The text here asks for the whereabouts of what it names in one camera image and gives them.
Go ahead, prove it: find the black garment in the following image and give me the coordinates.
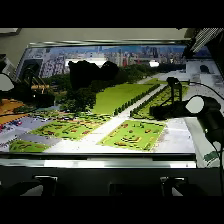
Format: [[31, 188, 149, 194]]
[[67, 59, 120, 91]]

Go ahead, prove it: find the silver frame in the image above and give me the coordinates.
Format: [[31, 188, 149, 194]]
[[0, 155, 224, 197]]

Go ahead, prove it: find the black cable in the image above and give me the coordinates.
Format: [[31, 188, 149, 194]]
[[181, 81, 224, 102]]

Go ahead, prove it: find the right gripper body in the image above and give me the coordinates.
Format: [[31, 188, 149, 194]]
[[149, 99, 186, 121]]

